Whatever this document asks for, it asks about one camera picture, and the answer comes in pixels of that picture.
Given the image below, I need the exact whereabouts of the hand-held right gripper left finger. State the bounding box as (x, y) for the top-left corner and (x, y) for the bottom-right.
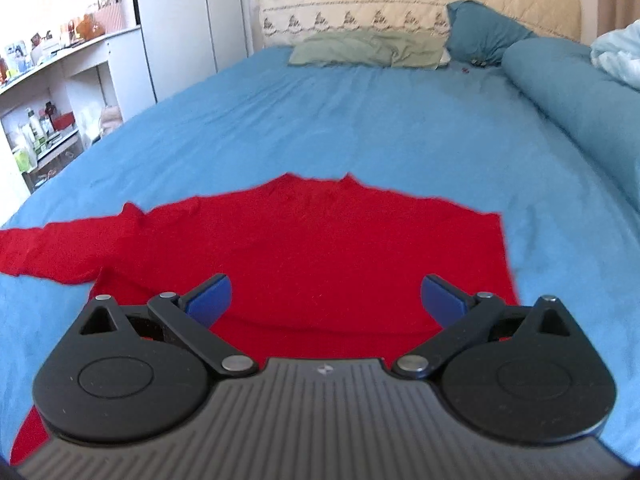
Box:
(77, 274), (260, 377)

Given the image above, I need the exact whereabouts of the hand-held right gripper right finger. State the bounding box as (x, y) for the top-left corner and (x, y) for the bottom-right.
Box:
(392, 274), (574, 379)

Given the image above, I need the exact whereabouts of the red sweater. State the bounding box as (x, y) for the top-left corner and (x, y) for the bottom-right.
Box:
(0, 172), (521, 467)

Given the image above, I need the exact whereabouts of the blue bed sheet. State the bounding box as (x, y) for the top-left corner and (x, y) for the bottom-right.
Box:
(0, 46), (640, 466)

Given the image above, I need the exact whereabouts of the rolled blue duvet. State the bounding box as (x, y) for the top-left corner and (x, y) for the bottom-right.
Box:
(501, 38), (640, 196)

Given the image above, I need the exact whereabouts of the white shelf desk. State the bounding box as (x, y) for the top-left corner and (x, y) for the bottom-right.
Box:
(0, 25), (157, 196)

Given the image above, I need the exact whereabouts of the green pillow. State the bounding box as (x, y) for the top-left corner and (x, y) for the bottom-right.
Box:
(288, 29), (447, 69)

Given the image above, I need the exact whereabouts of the blue pillow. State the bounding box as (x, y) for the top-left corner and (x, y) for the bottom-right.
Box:
(445, 0), (537, 66)

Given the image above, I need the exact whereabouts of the white wardrobe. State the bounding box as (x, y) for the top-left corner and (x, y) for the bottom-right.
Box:
(130, 0), (249, 106)

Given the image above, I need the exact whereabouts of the pink checked bag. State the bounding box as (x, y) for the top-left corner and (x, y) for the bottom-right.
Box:
(94, 0), (127, 34)

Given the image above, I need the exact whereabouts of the cream quilted headboard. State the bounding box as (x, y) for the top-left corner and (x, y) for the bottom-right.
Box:
(258, 0), (583, 51)

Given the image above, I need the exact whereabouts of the light blue blanket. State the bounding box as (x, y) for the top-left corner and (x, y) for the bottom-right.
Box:
(590, 25), (640, 86)

